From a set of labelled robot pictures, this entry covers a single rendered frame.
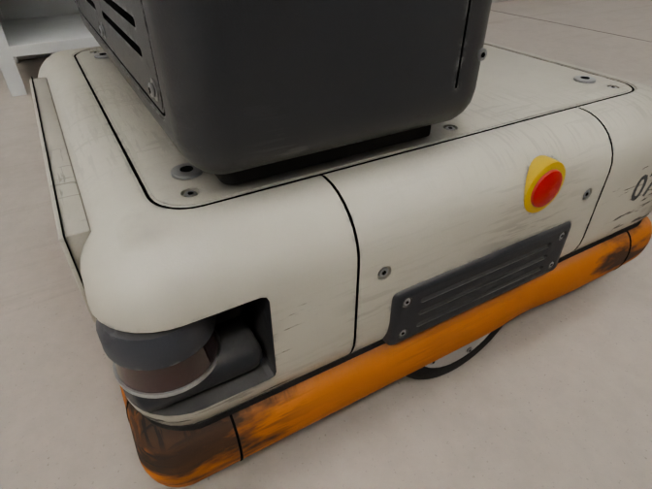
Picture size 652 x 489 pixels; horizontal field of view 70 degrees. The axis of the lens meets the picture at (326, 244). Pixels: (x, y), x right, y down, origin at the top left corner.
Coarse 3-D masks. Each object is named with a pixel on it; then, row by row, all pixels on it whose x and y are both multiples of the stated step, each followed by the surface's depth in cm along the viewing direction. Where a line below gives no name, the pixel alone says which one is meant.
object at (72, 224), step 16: (32, 80) 58; (32, 96) 54; (48, 96) 54; (48, 112) 50; (48, 128) 46; (48, 144) 43; (64, 144) 43; (48, 160) 40; (64, 160) 40; (48, 176) 38; (64, 176) 38; (64, 192) 35; (64, 208) 34; (80, 208) 34; (64, 224) 32; (80, 224) 32; (64, 240) 31; (80, 240) 31; (80, 256) 32; (80, 272) 32; (80, 288) 33
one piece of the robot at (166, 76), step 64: (128, 0) 29; (192, 0) 24; (256, 0) 25; (320, 0) 27; (384, 0) 29; (448, 0) 31; (128, 64) 38; (192, 64) 26; (256, 64) 27; (320, 64) 29; (384, 64) 31; (448, 64) 34; (192, 128) 28; (256, 128) 29; (320, 128) 31; (384, 128) 35
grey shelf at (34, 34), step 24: (0, 0) 156; (24, 0) 159; (48, 0) 163; (72, 0) 166; (0, 24) 125; (24, 24) 153; (48, 24) 153; (72, 24) 153; (0, 48) 128; (24, 48) 131; (48, 48) 134; (72, 48) 137
